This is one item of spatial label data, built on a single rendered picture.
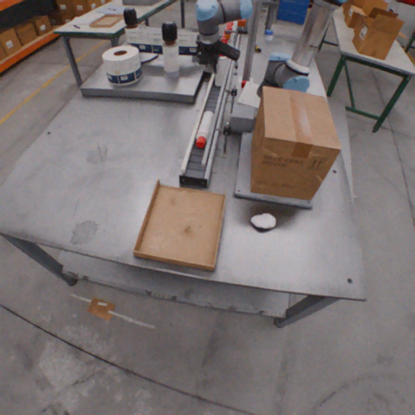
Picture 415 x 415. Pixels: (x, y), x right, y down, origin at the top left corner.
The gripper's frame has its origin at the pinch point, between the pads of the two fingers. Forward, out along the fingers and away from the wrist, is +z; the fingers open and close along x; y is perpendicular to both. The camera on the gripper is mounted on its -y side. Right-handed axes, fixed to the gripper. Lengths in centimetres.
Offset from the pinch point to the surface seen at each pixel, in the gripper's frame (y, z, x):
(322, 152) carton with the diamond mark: -40, -21, 42
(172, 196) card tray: 8, -2, 59
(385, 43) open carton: -134, 76, -127
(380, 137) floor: -171, 157, -76
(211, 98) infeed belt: 3.5, 18.3, 1.9
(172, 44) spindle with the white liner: 27.8, 7.2, -23.3
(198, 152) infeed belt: 1.9, 1.6, 38.9
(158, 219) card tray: 10, -7, 68
